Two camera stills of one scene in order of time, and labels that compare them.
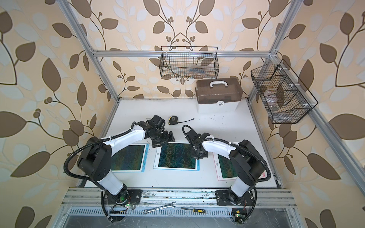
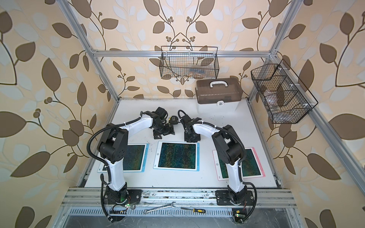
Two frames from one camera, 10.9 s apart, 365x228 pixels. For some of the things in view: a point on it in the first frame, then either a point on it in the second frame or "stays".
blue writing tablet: [132, 158] stays
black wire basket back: [190, 62] stays
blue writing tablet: [177, 156] stays
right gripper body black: [197, 155] -> [192, 138]
